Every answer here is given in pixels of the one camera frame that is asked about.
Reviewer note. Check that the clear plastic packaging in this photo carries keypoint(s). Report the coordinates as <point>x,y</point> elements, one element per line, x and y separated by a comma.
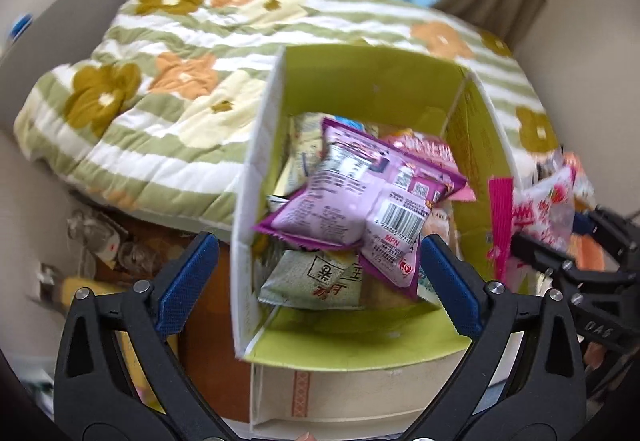
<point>100,241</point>

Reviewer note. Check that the pink strawberry snack packet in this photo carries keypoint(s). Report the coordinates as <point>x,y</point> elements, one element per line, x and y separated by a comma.
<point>540,206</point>

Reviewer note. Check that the purple snack packet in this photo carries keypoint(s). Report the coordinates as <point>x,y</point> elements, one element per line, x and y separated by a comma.
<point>340,201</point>

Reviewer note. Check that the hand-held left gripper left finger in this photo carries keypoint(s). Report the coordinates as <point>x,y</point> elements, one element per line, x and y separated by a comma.
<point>185,286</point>

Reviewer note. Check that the green cardboard box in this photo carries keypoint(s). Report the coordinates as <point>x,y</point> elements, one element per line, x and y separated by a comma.
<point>375,86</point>

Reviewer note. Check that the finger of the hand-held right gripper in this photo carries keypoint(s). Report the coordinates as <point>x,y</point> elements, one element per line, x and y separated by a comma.
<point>612,226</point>
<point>542,253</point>

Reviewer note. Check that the blue and white gadget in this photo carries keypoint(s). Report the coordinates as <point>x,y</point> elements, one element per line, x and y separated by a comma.
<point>20,27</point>

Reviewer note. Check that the grey headboard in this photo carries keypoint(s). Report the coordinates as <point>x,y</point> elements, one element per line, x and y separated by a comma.
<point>65,6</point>

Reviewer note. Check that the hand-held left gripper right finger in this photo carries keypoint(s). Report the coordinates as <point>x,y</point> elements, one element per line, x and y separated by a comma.
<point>450,291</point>

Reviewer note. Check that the pile of snack packets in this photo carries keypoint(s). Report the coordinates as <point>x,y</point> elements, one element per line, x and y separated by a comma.
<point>310,281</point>

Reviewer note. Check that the green striped floral blanket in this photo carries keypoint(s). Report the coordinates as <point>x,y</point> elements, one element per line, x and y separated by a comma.
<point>150,121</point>

